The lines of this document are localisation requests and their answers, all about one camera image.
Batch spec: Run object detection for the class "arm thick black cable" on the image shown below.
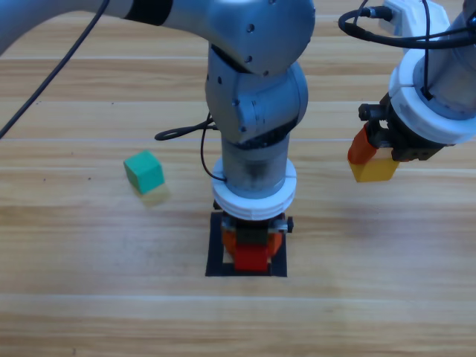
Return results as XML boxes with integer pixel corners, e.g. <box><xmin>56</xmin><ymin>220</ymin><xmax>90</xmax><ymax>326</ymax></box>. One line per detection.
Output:
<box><xmin>338</xmin><ymin>5</ymin><xmax>476</xmax><ymax>49</ymax></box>
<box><xmin>0</xmin><ymin>0</ymin><xmax>220</xmax><ymax>141</ymax></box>

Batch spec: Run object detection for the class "black tape square outline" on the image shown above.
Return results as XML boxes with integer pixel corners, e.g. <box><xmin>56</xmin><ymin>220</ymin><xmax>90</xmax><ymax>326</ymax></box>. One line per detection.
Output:
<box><xmin>205</xmin><ymin>211</ymin><xmax>289</xmax><ymax>278</ymax></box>

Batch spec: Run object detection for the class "yellow wooden cube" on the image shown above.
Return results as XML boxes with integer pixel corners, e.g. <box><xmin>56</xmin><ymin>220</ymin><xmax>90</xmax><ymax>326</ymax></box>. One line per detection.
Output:
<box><xmin>349</xmin><ymin>147</ymin><xmax>398</xmax><ymax>183</ymax></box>

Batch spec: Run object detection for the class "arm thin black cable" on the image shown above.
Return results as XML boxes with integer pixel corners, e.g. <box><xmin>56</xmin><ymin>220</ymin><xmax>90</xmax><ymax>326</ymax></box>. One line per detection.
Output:
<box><xmin>419</xmin><ymin>0</ymin><xmax>435</xmax><ymax>100</ymax></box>
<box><xmin>200</xmin><ymin>113</ymin><xmax>228</xmax><ymax>183</ymax></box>

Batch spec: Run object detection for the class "green wooden cube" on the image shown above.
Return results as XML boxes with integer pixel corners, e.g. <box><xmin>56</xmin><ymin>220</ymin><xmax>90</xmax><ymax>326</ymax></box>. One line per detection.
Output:
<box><xmin>123</xmin><ymin>149</ymin><xmax>166</xmax><ymax>195</ymax></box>

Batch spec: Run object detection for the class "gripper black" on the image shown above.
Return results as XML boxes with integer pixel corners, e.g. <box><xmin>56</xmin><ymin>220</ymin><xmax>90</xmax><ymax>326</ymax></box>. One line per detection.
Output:
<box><xmin>347</xmin><ymin>92</ymin><xmax>448</xmax><ymax>167</ymax></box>
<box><xmin>213</xmin><ymin>200</ymin><xmax>295</xmax><ymax>258</ymax></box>

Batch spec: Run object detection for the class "red wooden cube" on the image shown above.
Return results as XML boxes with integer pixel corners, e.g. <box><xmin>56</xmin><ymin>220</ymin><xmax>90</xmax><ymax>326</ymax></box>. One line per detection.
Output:
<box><xmin>234</xmin><ymin>243</ymin><xmax>269</xmax><ymax>271</ymax></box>

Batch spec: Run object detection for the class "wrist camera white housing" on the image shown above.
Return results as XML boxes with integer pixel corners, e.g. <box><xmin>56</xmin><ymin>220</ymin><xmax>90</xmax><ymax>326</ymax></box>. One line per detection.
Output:
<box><xmin>379</xmin><ymin>0</ymin><xmax>451</xmax><ymax>38</ymax></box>

